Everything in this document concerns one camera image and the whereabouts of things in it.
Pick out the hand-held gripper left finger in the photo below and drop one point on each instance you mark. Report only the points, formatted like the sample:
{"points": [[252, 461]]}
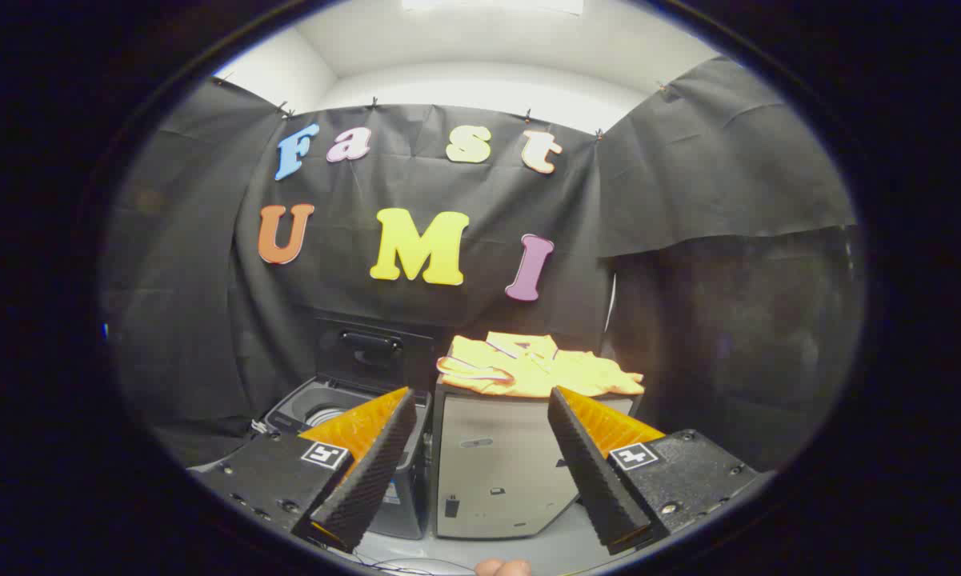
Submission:
{"points": [[368, 476]]}

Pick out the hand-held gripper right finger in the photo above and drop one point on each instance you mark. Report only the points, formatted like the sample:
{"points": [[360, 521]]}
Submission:
{"points": [[596, 480]]}

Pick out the grey washing machine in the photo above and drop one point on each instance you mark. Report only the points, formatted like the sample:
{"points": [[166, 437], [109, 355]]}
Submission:
{"points": [[312, 410]]}

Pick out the yellow orange shirt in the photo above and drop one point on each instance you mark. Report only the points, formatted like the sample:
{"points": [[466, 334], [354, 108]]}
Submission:
{"points": [[528, 370]]}

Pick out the grey cabinet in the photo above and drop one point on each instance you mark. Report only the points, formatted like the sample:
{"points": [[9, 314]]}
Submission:
{"points": [[496, 472]]}

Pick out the black backdrop cloth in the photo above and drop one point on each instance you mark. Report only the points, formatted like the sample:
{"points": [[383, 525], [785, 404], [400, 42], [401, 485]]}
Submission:
{"points": [[416, 304]]}

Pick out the white ceiling light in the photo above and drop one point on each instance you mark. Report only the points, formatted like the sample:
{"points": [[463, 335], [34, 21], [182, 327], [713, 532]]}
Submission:
{"points": [[492, 5]]}

